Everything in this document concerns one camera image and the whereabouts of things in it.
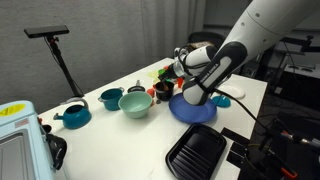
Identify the cardboard box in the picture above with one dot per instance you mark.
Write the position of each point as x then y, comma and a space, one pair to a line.
200, 45

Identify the black clamp orange tip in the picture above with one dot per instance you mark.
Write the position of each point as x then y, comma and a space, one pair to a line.
271, 133
289, 173

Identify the teal toy kettle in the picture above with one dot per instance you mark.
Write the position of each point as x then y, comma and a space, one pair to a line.
76, 118

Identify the green plastic cup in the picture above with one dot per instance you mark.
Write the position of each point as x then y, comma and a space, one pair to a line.
161, 71

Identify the red toy tomato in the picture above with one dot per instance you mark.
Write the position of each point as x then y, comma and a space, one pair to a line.
166, 67

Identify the black camera tripod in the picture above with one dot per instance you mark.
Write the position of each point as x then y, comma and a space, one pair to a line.
63, 66

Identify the black office chair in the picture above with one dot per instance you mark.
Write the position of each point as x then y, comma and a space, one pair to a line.
206, 36

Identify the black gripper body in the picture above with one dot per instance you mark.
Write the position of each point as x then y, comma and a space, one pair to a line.
167, 72

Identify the short black tape strip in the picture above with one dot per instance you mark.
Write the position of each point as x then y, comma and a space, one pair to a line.
235, 159
238, 148

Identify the small dark teal pan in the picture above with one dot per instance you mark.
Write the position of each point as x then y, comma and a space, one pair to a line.
136, 89

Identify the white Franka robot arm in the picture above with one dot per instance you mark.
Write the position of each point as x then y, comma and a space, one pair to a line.
260, 26

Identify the mint green bowl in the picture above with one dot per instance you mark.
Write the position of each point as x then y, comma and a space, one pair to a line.
135, 105

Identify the yellow-green cutting mat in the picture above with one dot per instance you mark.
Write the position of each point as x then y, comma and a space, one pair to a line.
153, 74

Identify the light blue toy oven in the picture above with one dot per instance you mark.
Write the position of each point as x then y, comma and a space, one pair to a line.
20, 146

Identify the toy orange slice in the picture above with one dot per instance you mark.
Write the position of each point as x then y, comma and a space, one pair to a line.
150, 92

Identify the black ridged tray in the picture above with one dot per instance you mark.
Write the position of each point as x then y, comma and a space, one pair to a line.
196, 153

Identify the large blue plate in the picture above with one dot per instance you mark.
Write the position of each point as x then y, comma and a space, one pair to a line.
195, 113

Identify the long black tape strip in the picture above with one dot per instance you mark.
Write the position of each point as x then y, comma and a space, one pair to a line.
235, 135

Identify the small white plate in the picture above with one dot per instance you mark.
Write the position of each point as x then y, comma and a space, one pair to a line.
235, 91

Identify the red ketchup squeeze bottle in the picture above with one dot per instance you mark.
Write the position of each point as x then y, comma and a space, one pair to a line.
180, 82

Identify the black stereo camera bar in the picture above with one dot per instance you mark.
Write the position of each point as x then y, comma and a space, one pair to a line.
46, 31

